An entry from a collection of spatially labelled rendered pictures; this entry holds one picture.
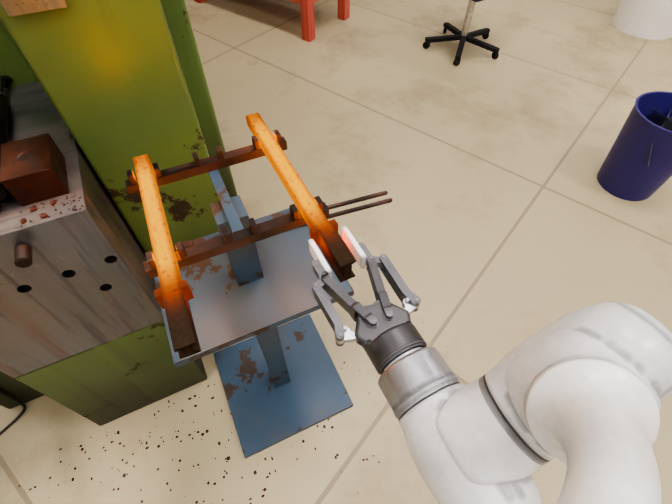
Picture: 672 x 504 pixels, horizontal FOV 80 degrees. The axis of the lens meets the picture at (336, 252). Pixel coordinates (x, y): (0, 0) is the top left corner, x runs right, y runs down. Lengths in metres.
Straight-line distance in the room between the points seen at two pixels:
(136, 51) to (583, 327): 0.88
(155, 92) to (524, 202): 1.80
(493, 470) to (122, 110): 0.92
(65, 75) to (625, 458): 0.99
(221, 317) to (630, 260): 1.86
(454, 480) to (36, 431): 1.56
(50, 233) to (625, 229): 2.27
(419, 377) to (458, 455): 0.09
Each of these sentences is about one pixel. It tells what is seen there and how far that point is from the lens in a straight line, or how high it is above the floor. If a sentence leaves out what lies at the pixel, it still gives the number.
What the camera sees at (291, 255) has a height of 0.71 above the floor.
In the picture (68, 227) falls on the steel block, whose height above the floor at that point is 0.89.
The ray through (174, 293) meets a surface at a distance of 0.62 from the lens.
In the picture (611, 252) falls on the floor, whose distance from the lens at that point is 2.25.
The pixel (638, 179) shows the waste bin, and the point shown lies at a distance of 2.45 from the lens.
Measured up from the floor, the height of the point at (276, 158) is 0.98.
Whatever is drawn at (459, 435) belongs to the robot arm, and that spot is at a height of 1.03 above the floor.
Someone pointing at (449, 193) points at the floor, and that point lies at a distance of 2.19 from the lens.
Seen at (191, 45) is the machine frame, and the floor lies 0.88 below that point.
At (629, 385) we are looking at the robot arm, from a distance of 0.42.
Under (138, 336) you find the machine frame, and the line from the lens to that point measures 1.27.
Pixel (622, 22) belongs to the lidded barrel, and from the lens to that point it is 4.30.
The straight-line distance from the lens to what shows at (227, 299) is 0.92.
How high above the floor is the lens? 1.47
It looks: 53 degrees down
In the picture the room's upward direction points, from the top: straight up
